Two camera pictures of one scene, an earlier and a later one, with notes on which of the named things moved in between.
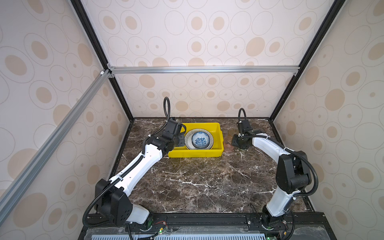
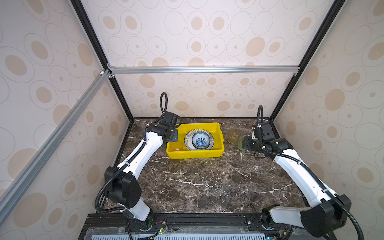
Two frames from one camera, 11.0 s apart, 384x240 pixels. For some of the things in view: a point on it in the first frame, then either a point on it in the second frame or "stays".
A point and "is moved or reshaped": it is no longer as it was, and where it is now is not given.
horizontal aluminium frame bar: [203, 69] stays
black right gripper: [234, 142] -> [246, 142]
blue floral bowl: [200, 139] stays
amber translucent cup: [232, 131] stays
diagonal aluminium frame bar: [8, 199] stays
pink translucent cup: [228, 147] is moved or reshaped
